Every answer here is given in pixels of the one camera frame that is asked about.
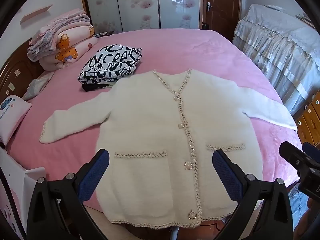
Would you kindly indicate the pink bear print quilt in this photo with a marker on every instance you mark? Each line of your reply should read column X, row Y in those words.
column 71, row 45

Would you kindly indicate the black white graffiti garment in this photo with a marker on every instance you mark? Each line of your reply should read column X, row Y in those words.
column 109, row 64

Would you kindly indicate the pink wall shelf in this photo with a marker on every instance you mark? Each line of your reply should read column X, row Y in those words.
column 35, row 13

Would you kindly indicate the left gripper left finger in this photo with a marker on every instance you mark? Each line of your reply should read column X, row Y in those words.
column 57, row 208

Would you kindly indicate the white pink pillow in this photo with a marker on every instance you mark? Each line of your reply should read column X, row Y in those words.
column 13, row 110

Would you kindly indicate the wooden drawer cabinet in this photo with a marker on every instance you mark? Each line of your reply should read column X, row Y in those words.
column 308, row 123

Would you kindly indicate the black folded garment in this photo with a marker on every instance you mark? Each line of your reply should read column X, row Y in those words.
column 94, row 86

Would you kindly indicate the wooden headboard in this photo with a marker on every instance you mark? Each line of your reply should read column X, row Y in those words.
column 18, row 72

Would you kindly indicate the person right hand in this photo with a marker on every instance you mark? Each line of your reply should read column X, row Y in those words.
column 308, row 226

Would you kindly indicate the grey pink folded blanket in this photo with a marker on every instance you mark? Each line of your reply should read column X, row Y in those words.
column 44, row 42

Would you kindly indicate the grey ruffled furniture cover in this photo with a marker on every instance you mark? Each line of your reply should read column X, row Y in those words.
column 285, row 49

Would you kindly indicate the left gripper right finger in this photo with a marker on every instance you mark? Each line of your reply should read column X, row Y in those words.
column 274, row 220

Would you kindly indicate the pink bed blanket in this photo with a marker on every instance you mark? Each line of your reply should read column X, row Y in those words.
column 166, row 51

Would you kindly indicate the brown wooden door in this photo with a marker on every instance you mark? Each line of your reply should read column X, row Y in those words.
column 221, row 16

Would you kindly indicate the white fuzzy cardigan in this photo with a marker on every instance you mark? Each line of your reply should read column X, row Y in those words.
column 161, row 131

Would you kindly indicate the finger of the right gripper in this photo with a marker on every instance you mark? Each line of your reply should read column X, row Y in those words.
column 310, row 150
column 294, row 156

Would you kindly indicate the floral sliding wardrobe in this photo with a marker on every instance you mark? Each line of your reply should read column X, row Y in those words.
column 119, row 16

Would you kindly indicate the grey crumpled cloth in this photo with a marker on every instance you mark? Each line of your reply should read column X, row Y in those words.
column 37, row 85

